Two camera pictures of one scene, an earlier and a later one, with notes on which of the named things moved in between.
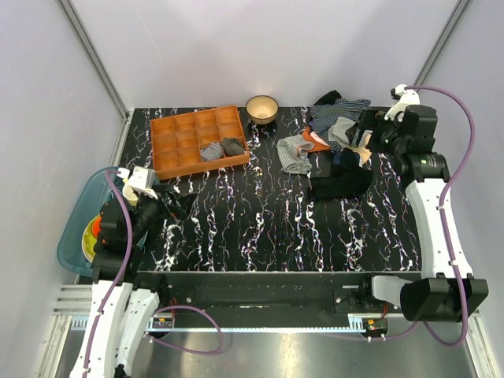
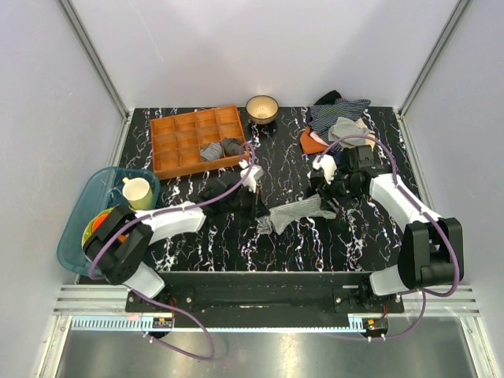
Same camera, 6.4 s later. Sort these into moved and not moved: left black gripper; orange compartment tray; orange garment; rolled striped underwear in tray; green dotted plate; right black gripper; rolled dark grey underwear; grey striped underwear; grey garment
Moved: left black gripper; right black gripper; grey striped underwear
Not moved: orange garment; rolled dark grey underwear; rolled striped underwear in tray; grey garment; green dotted plate; orange compartment tray
